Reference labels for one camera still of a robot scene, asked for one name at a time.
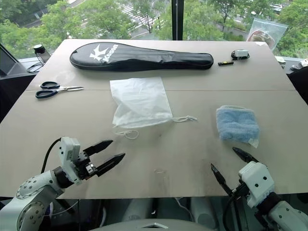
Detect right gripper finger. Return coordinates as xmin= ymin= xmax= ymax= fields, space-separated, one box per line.
xmin=210 ymin=163 xmax=234 ymax=196
xmin=232 ymin=147 xmax=260 ymax=165

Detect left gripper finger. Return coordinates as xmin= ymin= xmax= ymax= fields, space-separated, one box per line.
xmin=93 ymin=153 xmax=126 ymax=178
xmin=83 ymin=140 xmax=114 ymax=156

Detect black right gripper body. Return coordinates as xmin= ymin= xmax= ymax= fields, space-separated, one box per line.
xmin=228 ymin=178 xmax=249 ymax=199

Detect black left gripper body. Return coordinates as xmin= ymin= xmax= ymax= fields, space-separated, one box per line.
xmin=76 ymin=149 xmax=97 ymax=181

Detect light blue towel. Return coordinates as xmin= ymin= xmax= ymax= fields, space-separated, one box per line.
xmin=216 ymin=104 xmax=261 ymax=148

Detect clear zip plastic bag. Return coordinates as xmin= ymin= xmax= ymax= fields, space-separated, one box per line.
xmin=245 ymin=16 xmax=289 ymax=51

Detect dark rounded shape under table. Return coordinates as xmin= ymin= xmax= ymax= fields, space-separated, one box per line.
xmin=190 ymin=197 xmax=219 ymax=229

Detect black racket cover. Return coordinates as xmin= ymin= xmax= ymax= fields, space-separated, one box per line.
xmin=69 ymin=42 xmax=215 ymax=73

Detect small white and black device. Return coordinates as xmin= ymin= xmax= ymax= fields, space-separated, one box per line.
xmin=231 ymin=49 xmax=250 ymax=60

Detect small clutter beside table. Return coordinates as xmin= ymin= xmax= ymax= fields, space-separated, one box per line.
xmin=275 ymin=55 xmax=308 ymax=72

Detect black monitor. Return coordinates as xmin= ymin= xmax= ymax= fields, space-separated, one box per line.
xmin=0 ymin=43 xmax=21 ymax=76

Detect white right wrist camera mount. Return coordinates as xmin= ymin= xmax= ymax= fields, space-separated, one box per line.
xmin=238 ymin=161 xmax=275 ymax=209

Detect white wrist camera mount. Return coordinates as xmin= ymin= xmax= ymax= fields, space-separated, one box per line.
xmin=57 ymin=136 xmax=81 ymax=185
xmin=238 ymin=161 xmax=275 ymax=209

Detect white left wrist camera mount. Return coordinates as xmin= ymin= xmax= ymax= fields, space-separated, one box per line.
xmin=57 ymin=136 xmax=81 ymax=185

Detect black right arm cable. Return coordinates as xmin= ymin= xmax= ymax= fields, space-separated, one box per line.
xmin=221 ymin=192 xmax=250 ymax=231

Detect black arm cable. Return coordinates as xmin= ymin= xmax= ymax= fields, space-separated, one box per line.
xmin=40 ymin=139 xmax=62 ymax=174
xmin=221 ymin=192 xmax=250 ymax=231

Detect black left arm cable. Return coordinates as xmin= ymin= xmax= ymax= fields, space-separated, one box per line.
xmin=40 ymin=139 xmax=62 ymax=174

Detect white drawstring bag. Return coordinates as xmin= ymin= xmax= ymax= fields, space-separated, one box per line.
xmin=109 ymin=76 xmax=198 ymax=140

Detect black-handled scissors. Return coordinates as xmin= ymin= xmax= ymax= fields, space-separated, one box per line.
xmin=35 ymin=81 xmax=85 ymax=99

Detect black window frame post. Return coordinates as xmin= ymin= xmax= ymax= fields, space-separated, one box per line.
xmin=171 ymin=0 xmax=184 ymax=41

